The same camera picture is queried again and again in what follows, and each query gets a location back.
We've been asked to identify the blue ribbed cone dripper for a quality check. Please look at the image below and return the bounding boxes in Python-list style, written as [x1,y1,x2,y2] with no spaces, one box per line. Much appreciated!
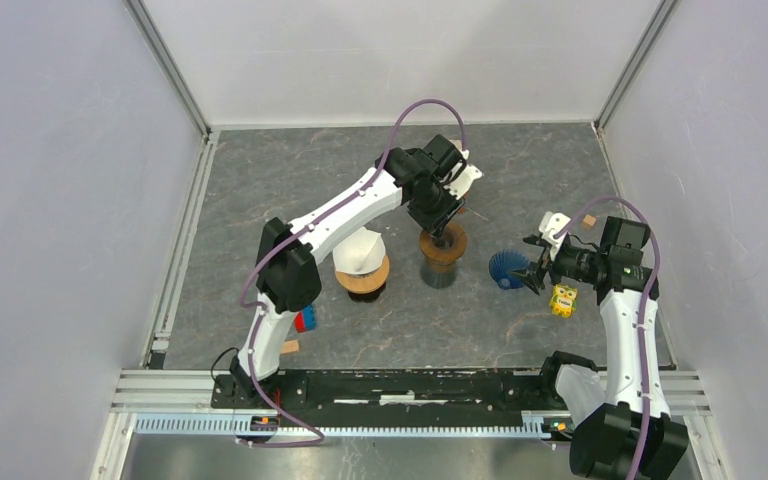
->
[488,250,530,290]

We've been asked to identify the white paper coffee filter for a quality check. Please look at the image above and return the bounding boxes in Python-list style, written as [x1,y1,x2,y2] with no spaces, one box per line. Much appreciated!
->
[332,227,386,276]

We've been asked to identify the small wooden cube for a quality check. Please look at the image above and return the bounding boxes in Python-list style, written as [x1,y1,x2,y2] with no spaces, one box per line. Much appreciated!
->
[580,214,597,230]

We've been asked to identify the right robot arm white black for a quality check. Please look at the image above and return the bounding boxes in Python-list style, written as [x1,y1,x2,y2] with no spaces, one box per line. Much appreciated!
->
[512,212,689,479]

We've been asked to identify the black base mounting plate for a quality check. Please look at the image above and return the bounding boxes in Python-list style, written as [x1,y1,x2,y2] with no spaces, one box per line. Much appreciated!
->
[210,368,567,430]

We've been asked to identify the long wooden block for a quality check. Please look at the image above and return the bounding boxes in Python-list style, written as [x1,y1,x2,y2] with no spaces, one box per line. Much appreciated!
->
[281,340,301,355]

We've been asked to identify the aluminium frame rail front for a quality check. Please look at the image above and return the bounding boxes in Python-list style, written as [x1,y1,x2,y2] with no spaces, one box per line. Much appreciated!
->
[89,368,733,480]

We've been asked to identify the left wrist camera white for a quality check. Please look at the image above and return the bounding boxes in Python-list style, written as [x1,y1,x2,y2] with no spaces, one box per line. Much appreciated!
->
[444,150,483,199]

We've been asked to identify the dark wooden ring holder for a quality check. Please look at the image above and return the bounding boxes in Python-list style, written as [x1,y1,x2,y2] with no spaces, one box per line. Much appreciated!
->
[419,221,468,270]

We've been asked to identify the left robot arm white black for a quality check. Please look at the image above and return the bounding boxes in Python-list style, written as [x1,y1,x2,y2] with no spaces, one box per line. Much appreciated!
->
[230,135,483,408]

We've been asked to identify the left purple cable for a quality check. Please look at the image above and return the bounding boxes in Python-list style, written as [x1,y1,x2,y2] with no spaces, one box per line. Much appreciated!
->
[238,99,468,449]

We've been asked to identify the grey glass carafe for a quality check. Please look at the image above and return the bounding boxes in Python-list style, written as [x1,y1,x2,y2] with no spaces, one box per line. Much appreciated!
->
[420,262,457,289]

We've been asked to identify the red blue lego brick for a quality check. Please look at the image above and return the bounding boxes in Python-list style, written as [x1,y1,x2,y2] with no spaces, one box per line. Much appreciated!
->
[293,304,317,333]

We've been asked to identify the light wooden ring holder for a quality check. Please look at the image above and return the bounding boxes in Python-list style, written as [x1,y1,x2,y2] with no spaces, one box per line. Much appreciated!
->
[335,255,390,295]

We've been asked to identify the yellow owl toy block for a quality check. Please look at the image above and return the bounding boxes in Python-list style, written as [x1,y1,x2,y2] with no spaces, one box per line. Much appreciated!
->
[549,284,578,318]

